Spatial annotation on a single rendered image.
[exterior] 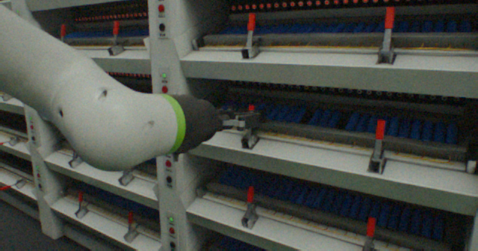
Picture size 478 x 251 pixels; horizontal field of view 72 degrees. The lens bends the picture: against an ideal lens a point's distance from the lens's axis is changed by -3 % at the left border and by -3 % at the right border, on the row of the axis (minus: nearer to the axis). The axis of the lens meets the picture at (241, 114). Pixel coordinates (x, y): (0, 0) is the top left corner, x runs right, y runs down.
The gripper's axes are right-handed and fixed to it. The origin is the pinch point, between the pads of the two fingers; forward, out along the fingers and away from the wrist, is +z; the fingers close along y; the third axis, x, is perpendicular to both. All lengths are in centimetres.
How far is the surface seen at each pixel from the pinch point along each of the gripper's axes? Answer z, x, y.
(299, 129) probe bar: 4.1, -2.0, 10.0
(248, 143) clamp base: -1.7, -5.6, 1.0
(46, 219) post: 5, -52, -92
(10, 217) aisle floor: 4, -60, -122
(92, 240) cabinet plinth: 9, -55, -68
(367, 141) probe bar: 4.3, -2.4, 24.0
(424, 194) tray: -0.5, -9.1, 35.0
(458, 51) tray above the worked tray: 2.3, 14.9, 37.3
